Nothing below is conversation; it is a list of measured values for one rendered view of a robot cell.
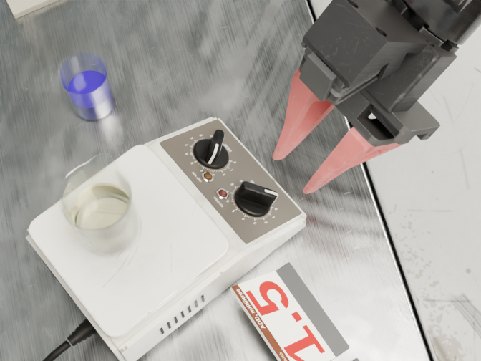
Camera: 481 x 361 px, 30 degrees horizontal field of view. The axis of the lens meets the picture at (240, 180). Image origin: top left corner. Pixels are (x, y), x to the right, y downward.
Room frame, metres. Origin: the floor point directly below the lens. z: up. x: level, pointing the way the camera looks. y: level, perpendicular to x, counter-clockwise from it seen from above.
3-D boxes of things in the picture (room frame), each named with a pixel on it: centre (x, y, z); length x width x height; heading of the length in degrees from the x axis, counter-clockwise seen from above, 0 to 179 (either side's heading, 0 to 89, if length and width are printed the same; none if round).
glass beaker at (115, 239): (0.24, 0.10, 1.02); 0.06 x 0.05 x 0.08; 166
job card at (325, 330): (0.17, -0.04, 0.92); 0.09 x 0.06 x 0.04; 31
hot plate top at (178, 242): (0.23, 0.09, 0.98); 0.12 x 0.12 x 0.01; 37
